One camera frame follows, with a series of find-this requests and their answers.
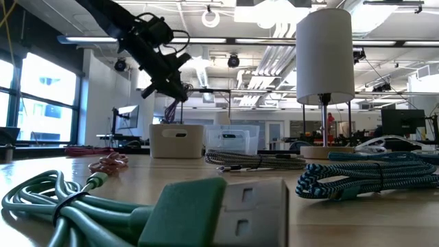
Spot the black background rig frame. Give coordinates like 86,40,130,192
188,88,233,125

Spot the white shade table lamp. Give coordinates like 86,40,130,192
295,7,356,161

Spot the black computer monitor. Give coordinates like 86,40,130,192
381,108,427,137

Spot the beige plastic bin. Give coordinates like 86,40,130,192
148,123,204,159

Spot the white ceiling ring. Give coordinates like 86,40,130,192
201,10,221,29

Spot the white lamp power cord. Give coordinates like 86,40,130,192
353,134,439,155

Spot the long ceiling light strip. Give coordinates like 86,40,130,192
57,34,439,48

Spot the green USB cable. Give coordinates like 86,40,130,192
0,169,291,247

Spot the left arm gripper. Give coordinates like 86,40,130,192
118,25,192,103

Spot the monitor on black arm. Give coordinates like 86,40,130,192
111,104,140,137

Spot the large window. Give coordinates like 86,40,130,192
0,51,82,145

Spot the black white braided cable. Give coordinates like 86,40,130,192
204,149,308,172

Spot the coral red USB cable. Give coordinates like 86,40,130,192
88,151,130,175

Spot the blue black braided cable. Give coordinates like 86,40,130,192
295,161,439,201

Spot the magenta red USB cable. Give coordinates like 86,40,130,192
64,146,116,158

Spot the clear plastic bin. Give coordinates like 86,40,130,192
203,124,261,156

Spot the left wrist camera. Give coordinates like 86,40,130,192
142,15,175,47

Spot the black ceiling track fixture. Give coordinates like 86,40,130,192
362,0,425,14

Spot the purple USB cable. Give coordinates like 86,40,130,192
163,82,195,124

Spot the black ceiling camera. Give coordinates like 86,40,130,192
353,47,366,64

